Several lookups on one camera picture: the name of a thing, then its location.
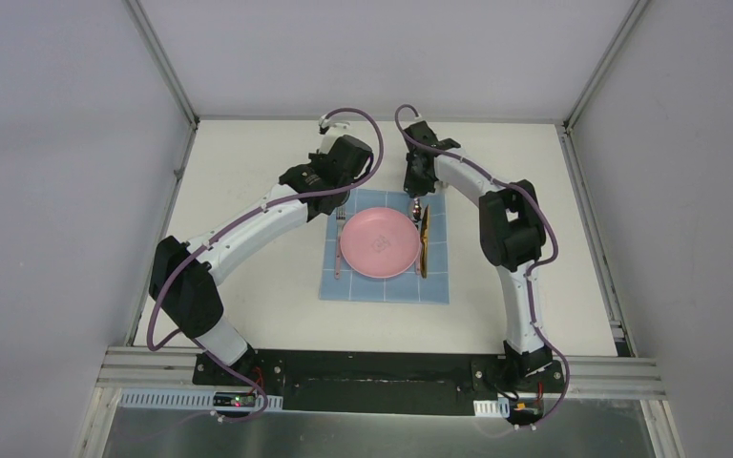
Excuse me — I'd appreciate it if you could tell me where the pink handled fork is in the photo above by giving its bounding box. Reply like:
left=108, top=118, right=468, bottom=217
left=334, top=205, right=347, bottom=280

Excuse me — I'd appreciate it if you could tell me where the gold table knife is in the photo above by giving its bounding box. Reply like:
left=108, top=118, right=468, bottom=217
left=418, top=206, right=429, bottom=279

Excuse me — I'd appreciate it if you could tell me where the pink plate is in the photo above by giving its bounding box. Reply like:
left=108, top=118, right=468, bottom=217
left=341, top=207, right=418, bottom=280

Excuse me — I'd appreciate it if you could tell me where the pink handled spoon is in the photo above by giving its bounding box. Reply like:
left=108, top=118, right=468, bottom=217
left=409, top=198, right=423, bottom=277

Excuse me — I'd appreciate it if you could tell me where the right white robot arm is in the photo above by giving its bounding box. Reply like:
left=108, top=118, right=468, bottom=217
left=400, top=121, right=553, bottom=391

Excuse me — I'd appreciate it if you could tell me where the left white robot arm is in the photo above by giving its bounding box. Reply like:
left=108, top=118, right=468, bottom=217
left=148, top=134, right=382, bottom=386

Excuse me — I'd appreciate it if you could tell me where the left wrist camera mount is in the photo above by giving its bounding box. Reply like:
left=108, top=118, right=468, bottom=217
left=317, top=116, right=351, bottom=155

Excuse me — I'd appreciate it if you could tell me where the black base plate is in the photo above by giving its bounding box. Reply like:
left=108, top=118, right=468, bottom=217
left=192, top=349, right=565, bottom=417

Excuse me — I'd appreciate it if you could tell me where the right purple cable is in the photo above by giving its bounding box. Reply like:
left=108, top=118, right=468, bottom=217
left=393, top=104, right=572, bottom=431

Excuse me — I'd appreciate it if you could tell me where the purple cable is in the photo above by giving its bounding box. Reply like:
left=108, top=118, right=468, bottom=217
left=145, top=106, right=386, bottom=424
left=393, top=104, right=572, bottom=431

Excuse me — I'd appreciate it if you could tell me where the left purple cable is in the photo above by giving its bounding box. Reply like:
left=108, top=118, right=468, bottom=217
left=145, top=106, right=386, bottom=424

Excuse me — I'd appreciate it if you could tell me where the aluminium frame rail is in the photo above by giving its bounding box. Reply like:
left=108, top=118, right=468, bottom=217
left=74, top=346, right=685, bottom=457

